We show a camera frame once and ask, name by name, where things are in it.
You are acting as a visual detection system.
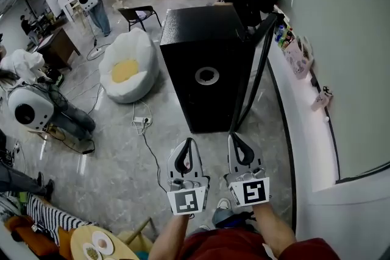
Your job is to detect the brown wooden desk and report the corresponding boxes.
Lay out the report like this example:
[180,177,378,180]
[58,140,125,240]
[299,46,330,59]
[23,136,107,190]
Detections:
[36,27,82,71]

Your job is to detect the round wooden table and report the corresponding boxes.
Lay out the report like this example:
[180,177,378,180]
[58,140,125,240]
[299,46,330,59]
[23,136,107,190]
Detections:
[69,225,141,260]

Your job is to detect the pink shopping bag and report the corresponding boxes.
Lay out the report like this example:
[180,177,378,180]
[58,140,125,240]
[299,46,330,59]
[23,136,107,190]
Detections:
[283,36,314,80]

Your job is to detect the white plate with green beans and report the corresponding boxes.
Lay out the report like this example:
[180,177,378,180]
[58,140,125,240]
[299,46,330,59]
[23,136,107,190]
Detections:
[82,242,103,260]

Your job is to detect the row of drink bottles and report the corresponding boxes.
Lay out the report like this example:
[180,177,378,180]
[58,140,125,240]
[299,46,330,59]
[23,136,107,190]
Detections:
[274,24,296,49]

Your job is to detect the orange sofa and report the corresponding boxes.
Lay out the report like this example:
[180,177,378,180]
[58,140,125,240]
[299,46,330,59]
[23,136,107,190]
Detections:
[4,215,74,259]

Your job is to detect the wooden chair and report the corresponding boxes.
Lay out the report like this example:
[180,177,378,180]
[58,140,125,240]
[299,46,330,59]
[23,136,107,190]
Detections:
[117,216,159,253]

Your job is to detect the person's blue jeans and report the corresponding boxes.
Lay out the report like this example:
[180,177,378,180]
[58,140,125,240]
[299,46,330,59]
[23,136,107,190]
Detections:
[211,208,235,228]

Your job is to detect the person's left forearm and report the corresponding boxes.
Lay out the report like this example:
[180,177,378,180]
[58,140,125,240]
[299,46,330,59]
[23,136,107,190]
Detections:
[148,213,196,260]

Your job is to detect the black power adapter cable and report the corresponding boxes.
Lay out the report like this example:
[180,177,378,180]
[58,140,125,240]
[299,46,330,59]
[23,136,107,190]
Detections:
[45,130,96,155]

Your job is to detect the person's red shirt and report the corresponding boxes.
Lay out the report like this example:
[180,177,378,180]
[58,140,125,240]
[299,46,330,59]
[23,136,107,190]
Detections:
[176,227,339,260]

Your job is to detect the black metal chair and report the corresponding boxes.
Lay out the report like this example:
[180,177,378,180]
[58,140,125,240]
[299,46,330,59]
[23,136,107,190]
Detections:
[118,5,162,33]

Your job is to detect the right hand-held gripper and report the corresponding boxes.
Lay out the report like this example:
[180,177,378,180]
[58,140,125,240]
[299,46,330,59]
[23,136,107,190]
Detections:
[224,132,271,208]

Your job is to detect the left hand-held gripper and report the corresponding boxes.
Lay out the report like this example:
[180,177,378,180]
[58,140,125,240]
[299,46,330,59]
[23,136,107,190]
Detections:
[166,138,211,216]

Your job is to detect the white round-window backpack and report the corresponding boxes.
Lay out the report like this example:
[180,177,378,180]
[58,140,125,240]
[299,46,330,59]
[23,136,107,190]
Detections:
[77,0,99,12]
[7,86,55,132]

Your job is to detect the white plate with pink meat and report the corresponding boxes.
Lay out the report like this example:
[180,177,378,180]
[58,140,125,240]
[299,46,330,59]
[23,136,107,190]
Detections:
[91,230,115,255]

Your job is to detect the person's white shoe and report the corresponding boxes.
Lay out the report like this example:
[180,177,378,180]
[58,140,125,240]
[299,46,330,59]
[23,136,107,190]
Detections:
[216,198,232,211]

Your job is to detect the white curved ledge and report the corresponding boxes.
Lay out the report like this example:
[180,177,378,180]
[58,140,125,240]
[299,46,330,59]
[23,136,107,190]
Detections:
[268,5,341,192]

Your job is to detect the white flower-shaped beanbag chair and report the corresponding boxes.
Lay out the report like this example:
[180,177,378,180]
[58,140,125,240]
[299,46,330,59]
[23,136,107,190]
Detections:
[99,27,160,104]

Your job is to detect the long black cable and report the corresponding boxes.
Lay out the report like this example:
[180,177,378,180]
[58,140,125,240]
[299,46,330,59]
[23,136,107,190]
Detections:
[141,124,169,193]

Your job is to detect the black-white striped cloth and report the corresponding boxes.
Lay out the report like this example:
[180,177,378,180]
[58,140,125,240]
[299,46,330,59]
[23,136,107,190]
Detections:
[26,194,98,246]

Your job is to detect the person's right forearm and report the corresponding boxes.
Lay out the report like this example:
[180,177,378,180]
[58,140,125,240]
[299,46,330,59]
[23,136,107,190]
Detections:
[252,202,298,257]

